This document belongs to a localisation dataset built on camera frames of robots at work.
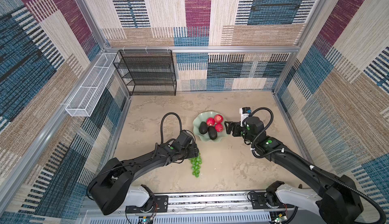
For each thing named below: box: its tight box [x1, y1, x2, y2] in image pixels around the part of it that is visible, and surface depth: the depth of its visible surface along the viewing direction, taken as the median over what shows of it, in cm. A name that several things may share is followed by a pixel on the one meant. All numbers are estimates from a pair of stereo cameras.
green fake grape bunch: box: [188, 153, 203, 178], surface depth 84 cm
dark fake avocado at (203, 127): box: [198, 121, 209, 135], surface depth 98 cm
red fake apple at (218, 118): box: [213, 114, 224, 124], surface depth 98 cm
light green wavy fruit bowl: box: [192, 110, 228, 143], surface depth 101 cm
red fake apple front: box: [214, 123, 224, 133], surface depth 97 cm
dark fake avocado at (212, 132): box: [207, 125, 218, 140], surface depth 96 cm
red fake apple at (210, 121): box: [206, 117, 215, 126], surface depth 100 cm
